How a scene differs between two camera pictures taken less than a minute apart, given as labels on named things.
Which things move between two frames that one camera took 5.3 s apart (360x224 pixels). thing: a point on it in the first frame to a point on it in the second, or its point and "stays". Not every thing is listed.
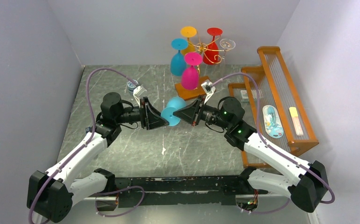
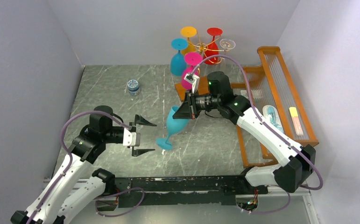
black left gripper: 154,120 to 139,120
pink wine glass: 190,75 stays
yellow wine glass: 188,31 stays
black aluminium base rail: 226,190 stays
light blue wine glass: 173,104 to 174,126
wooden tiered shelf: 272,105 stays
